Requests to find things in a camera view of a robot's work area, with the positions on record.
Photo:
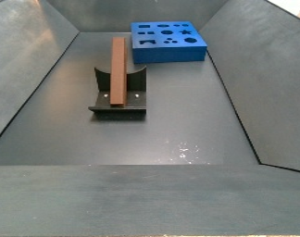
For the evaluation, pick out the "brown arch bar object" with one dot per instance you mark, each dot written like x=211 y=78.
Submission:
x=119 y=72

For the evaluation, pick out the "black curved fixture stand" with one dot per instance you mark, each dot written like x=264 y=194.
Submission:
x=136 y=93

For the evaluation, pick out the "blue foam shape board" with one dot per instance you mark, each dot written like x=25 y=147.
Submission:
x=167 y=41

